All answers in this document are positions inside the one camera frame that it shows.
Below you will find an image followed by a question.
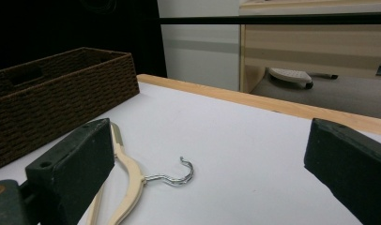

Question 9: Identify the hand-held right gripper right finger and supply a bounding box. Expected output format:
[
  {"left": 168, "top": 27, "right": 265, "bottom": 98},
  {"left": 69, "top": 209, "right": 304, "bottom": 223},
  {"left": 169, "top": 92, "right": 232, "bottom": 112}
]
[{"left": 303, "top": 117, "right": 381, "bottom": 225}]

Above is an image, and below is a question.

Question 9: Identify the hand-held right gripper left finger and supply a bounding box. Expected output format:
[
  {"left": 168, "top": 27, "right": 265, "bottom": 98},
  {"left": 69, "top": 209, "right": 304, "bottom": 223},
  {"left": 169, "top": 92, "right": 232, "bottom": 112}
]
[{"left": 24, "top": 117, "right": 115, "bottom": 225}]

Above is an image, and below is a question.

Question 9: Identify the brown woven basket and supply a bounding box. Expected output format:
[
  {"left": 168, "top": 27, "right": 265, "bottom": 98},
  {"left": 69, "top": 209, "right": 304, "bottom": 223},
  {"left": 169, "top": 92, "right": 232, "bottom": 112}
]
[{"left": 0, "top": 46, "right": 141, "bottom": 173}]

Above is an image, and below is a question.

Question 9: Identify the cream wooden clothes hanger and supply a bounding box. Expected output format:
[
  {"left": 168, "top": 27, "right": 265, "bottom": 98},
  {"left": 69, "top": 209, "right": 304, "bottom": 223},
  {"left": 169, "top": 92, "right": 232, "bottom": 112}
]
[{"left": 84, "top": 121, "right": 195, "bottom": 225}]

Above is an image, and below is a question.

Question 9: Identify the white table sheet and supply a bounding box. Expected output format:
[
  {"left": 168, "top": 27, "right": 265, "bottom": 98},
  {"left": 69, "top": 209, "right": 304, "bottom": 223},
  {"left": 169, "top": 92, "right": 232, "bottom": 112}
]
[{"left": 0, "top": 82, "right": 381, "bottom": 225}]

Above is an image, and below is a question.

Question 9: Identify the light wooden desk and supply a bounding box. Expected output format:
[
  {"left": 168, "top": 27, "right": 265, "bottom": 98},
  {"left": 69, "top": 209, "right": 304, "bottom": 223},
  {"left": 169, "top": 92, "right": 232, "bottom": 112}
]
[{"left": 238, "top": 0, "right": 381, "bottom": 95}]

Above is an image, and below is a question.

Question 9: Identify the white cabinet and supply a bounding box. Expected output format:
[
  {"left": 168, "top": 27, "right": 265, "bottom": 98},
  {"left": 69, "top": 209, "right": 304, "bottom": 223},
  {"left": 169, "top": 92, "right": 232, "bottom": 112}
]
[{"left": 156, "top": 0, "right": 243, "bottom": 92}]

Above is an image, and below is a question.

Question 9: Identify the black horizontal frame bar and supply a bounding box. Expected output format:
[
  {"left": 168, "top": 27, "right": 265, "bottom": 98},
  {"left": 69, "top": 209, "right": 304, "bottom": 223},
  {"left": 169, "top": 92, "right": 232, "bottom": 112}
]
[{"left": 159, "top": 13, "right": 381, "bottom": 26}]

